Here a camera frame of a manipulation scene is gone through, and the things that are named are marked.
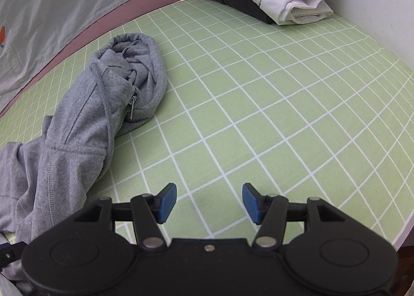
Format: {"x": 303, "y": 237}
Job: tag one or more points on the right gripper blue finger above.
{"x": 269, "y": 213}
{"x": 148, "y": 212}

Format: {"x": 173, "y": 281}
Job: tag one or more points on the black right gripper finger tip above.
{"x": 10, "y": 253}

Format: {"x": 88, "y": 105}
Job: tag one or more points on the grey zip hoodie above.
{"x": 46, "y": 180}

